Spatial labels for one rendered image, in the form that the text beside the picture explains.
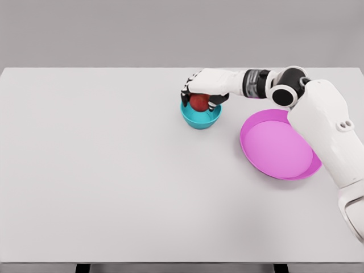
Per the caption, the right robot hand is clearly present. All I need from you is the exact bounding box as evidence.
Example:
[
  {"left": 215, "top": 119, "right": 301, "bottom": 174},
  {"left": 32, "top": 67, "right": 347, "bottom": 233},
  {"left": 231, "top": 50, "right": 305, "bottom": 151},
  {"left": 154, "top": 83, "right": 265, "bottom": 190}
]
[{"left": 181, "top": 68, "right": 230, "bottom": 113}]

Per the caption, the red apple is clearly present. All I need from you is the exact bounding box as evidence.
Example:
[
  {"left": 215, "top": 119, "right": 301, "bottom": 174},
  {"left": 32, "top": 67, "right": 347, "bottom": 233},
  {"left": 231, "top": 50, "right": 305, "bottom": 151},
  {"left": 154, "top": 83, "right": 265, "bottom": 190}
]
[{"left": 189, "top": 93, "right": 212, "bottom": 112}]

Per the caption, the blue bowl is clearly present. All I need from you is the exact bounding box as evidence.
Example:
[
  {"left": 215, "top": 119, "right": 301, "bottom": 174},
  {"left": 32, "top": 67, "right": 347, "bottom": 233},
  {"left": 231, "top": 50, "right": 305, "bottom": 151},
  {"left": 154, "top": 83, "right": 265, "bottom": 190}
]
[{"left": 180, "top": 99, "right": 222, "bottom": 130}]

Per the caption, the pink plate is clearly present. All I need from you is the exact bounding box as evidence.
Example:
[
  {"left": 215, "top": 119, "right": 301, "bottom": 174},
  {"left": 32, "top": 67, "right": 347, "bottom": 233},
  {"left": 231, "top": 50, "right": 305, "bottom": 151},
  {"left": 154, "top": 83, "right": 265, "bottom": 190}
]
[{"left": 239, "top": 109, "right": 323, "bottom": 181}]

